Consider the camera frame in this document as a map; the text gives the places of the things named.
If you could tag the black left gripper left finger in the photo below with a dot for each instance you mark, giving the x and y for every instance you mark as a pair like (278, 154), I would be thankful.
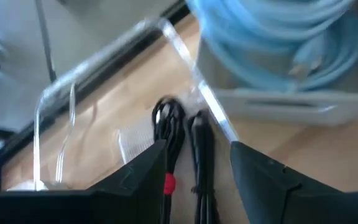
(141, 186)

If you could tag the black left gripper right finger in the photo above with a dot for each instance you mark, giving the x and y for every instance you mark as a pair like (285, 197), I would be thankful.
(275, 196)

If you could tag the white opaque plastic bin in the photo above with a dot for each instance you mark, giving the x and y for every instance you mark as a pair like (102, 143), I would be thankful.
(275, 105)

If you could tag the clear plastic bin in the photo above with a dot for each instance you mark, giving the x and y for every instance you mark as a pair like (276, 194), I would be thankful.
(216, 112)

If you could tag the thin black pole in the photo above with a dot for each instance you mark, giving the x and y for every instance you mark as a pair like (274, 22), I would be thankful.
(45, 40)

